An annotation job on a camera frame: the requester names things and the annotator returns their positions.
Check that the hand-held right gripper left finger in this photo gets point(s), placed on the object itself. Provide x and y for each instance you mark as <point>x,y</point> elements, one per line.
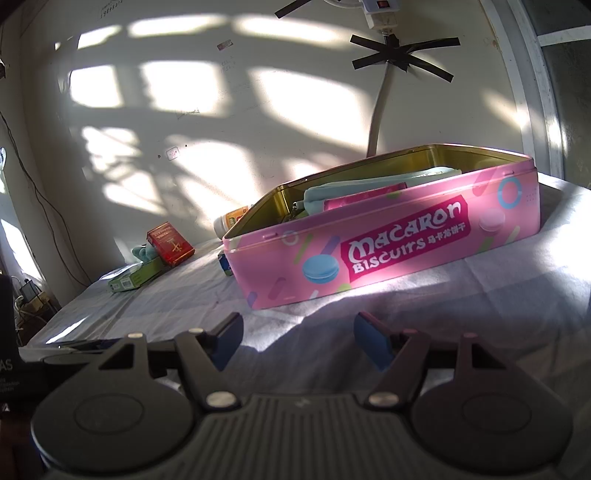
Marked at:
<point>227,344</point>

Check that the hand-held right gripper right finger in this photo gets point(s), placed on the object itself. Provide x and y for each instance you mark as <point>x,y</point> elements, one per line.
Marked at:
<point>374,344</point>

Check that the green toothpaste box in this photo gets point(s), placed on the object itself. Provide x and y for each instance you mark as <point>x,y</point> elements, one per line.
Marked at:
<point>226,265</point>

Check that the pink biscuit tin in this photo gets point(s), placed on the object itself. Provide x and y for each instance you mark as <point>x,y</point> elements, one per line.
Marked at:
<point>415,258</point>

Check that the red cardboard box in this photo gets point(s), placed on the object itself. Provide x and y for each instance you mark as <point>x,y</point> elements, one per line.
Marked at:
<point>171,244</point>

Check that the orange label white bottle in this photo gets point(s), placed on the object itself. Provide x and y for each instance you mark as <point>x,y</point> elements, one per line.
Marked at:
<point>228,224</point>

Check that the magenta wallet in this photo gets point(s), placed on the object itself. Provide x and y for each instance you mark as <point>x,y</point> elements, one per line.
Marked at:
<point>360,198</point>

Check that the pale teal fabric pouch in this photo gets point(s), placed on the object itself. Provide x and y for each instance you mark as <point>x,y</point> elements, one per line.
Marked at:
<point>369,189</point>

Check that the black charger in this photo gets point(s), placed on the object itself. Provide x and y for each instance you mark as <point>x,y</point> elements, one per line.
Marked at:
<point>29,288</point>

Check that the teal plush toy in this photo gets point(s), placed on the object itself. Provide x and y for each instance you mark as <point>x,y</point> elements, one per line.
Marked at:
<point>141,254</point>

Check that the black tape cross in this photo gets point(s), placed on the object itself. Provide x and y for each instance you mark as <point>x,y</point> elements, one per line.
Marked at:
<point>397,50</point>
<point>295,8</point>

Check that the white power strip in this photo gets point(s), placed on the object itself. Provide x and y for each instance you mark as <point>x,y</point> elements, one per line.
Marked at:
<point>381,14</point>

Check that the small white wall sticker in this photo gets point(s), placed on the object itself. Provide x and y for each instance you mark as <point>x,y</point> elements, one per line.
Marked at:
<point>172,153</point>

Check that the white window frame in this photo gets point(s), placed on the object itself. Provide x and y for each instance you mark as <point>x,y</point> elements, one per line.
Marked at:
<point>531,92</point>

